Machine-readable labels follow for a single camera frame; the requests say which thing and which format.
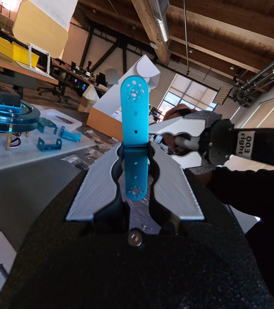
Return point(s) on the wooden edged desk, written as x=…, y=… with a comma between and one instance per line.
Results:
x=6, y=65

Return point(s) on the blue acrylic robot base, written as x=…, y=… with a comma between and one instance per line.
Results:
x=6, y=113

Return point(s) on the black ceiling pipes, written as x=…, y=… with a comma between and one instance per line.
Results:
x=260, y=77

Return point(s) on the narrow metal air duct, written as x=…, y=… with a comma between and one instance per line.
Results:
x=162, y=24

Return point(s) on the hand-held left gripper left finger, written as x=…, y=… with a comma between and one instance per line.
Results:
x=93, y=193

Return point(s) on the yellow bin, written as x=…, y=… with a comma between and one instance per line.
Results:
x=6, y=48

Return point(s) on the paned window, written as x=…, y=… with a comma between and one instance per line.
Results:
x=190, y=94

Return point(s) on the cream rounded board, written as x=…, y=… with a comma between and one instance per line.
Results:
x=40, y=29

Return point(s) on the blue perforated bracket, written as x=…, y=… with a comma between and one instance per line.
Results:
x=70, y=136

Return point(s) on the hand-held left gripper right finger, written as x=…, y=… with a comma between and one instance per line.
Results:
x=178, y=193

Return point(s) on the white board panel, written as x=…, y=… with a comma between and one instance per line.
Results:
x=59, y=12

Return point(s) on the person's right hand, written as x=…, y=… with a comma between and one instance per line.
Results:
x=172, y=112

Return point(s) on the open cardboard box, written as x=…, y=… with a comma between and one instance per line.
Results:
x=103, y=123

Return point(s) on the white metal stand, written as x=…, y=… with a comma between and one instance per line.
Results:
x=29, y=58

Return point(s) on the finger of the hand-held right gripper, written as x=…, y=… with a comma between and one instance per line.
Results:
x=182, y=125
x=192, y=159

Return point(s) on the pile of small hardware packets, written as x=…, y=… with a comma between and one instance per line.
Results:
x=93, y=149

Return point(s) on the small blue U bracket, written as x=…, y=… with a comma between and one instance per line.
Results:
x=47, y=146

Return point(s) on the clear plastic bag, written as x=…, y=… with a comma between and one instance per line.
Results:
x=139, y=212

